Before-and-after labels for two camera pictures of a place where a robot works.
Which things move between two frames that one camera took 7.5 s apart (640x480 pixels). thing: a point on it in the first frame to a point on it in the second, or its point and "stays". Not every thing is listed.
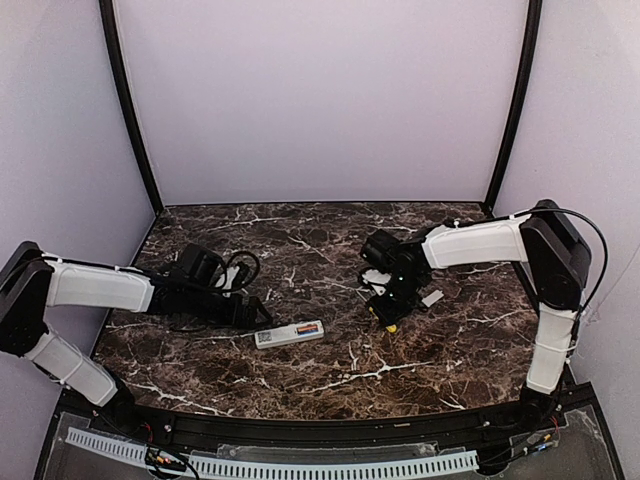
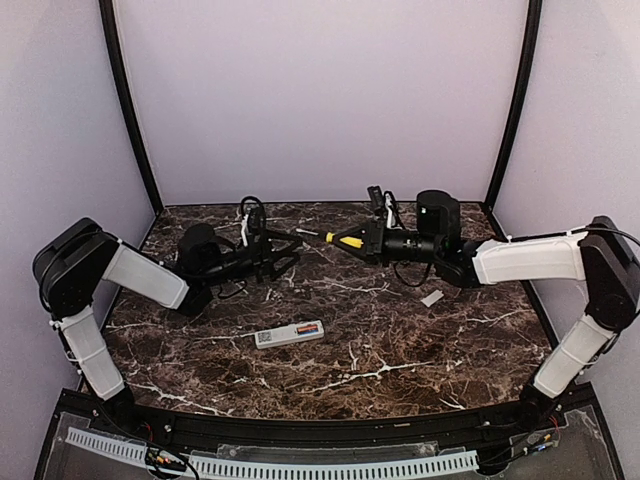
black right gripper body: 392,305 to 374,241
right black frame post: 521,106 stays
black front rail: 468,427 stays
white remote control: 289,334 stays
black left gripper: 240,311 to 263,253
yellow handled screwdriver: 392,328 to 353,238
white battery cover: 432,298 stays
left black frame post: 116,53 stays
